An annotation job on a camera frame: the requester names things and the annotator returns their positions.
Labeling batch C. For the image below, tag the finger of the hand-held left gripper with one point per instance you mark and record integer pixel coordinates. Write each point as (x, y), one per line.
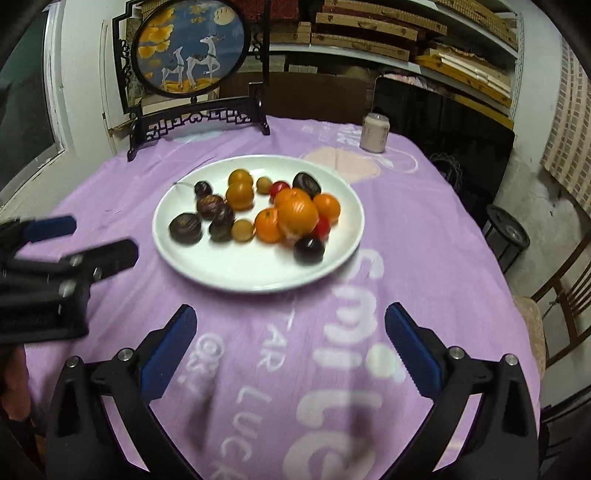
(51, 226)
(108, 256)

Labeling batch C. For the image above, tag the white framed window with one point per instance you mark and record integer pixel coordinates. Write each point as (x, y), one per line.
(23, 115)

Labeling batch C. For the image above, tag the person's left hand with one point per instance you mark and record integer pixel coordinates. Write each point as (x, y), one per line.
(14, 383)

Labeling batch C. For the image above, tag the brick pattern wall hanging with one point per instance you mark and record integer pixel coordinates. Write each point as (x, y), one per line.
(568, 138)

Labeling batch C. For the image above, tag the round black metal stool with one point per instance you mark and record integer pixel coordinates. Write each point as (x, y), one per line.
(496, 221)

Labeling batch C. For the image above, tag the large orange mandarin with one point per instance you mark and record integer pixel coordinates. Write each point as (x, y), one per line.
(298, 216)

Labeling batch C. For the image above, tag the white shelf rack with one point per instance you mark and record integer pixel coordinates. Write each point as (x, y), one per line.
(295, 48)

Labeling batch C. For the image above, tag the small orange mandarin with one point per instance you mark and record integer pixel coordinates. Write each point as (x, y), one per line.
(240, 176)

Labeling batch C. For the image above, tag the purple printed blanket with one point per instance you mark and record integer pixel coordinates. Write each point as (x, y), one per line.
(438, 230)

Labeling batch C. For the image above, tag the small red cherry tomato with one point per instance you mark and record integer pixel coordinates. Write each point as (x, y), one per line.
(323, 227)

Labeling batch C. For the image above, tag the wooden chair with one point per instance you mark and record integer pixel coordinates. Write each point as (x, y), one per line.
(554, 285)

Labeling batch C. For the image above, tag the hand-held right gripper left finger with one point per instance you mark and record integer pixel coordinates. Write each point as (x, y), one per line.
(168, 355)

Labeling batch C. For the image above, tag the pale drink can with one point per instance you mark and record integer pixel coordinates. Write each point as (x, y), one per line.
(374, 134)

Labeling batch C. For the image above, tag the yellowish longan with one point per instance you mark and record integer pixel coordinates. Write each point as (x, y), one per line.
(242, 230)
(263, 184)

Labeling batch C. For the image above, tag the dark purple plum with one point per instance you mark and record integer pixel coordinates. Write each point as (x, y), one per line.
(309, 250)

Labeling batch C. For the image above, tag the small dark purple fruit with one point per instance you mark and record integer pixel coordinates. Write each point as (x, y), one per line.
(203, 189)

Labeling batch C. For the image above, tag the stack of flat wooden boxes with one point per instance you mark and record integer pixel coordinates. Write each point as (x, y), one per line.
(364, 27)

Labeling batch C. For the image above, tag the white oval plate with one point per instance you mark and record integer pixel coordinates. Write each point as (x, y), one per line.
(258, 272)

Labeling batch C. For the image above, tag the round deer painting table screen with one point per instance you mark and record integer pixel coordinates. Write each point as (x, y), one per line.
(189, 41)

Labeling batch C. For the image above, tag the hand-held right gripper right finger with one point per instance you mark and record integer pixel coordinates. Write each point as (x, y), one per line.
(415, 350)

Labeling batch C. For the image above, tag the dark brown water chestnut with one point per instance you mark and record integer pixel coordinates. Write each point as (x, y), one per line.
(307, 182)
(185, 227)
(208, 206)
(221, 226)

